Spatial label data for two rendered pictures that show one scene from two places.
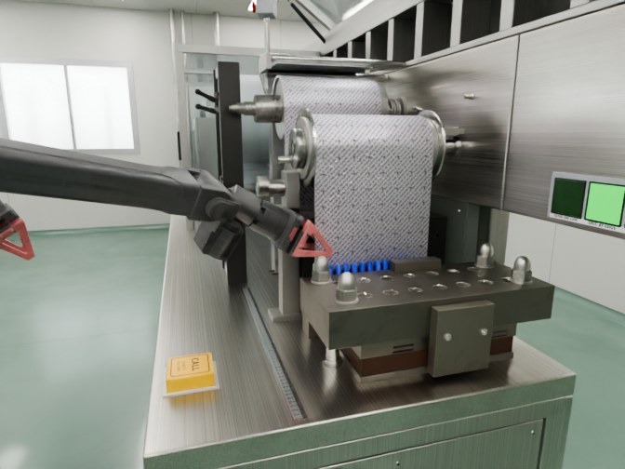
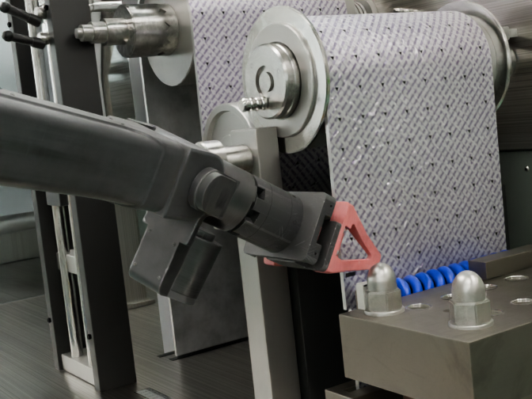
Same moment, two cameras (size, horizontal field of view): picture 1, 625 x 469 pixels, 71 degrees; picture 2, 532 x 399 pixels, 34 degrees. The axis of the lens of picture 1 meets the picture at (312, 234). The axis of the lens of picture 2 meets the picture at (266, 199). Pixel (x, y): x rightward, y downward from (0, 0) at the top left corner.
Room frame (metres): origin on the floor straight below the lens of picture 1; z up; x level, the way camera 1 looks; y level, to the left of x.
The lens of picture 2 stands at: (0.01, 0.30, 1.22)
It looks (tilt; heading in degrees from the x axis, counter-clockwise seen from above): 6 degrees down; 343
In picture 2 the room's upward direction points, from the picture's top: 6 degrees counter-clockwise
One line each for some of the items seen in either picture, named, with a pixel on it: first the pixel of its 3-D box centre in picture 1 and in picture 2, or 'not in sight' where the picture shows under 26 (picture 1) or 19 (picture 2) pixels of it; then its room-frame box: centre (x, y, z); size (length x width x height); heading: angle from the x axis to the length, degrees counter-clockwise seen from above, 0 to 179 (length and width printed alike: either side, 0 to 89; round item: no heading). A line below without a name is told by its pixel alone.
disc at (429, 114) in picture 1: (424, 147); (460, 65); (0.91, -0.23, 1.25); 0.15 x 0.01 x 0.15; 16
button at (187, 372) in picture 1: (190, 371); not in sight; (0.62, 0.19, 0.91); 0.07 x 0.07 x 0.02; 16
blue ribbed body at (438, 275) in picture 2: (378, 269); (448, 282); (0.79, -0.13, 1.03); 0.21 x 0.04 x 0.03; 106
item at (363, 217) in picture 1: (374, 222); (423, 199); (0.81, -0.12, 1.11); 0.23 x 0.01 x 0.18; 106
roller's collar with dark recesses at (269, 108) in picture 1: (267, 109); (145, 30); (1.07, 0.11, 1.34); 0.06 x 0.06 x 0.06; 16
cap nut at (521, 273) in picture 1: (522, 268); not in sight; (0.71, -0.36, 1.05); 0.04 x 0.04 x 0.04
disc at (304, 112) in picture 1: (304, 148); (283, 80); (0.84, 0.02, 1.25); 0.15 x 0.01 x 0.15; 16
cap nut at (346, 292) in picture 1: (346, 286); (469, 297); (0.62, -0.05, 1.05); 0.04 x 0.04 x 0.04
